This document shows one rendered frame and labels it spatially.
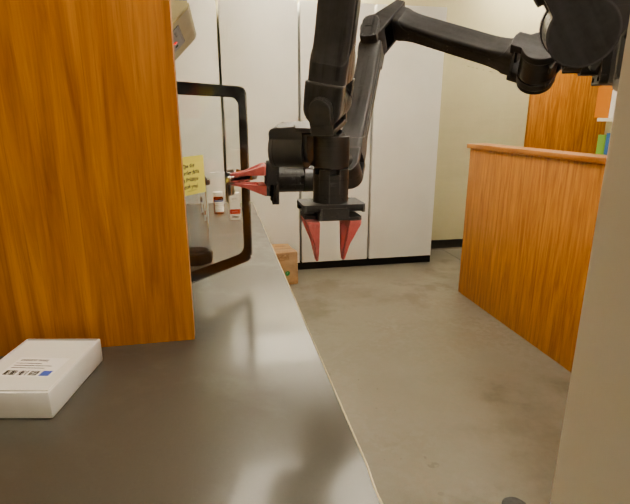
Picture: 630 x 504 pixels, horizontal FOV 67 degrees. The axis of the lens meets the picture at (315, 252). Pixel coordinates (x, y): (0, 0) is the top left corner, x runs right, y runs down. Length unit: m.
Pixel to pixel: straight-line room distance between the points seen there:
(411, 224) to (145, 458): 3.97
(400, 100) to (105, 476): 3.93
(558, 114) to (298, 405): 5.08
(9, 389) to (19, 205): 0.28
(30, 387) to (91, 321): 0.19
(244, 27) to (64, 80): 3.28
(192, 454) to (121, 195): 0.42
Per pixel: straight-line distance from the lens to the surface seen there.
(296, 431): 0.65
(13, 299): 0.93
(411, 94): 4.32
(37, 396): 0.74
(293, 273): 3.89
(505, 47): 1.18
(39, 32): 0.86
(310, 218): 0.77
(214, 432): 0.66
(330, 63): 0.71
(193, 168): 1.00
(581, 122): 5.74
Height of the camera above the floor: 1.32
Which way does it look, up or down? 16 degrees down
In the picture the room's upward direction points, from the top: straight up
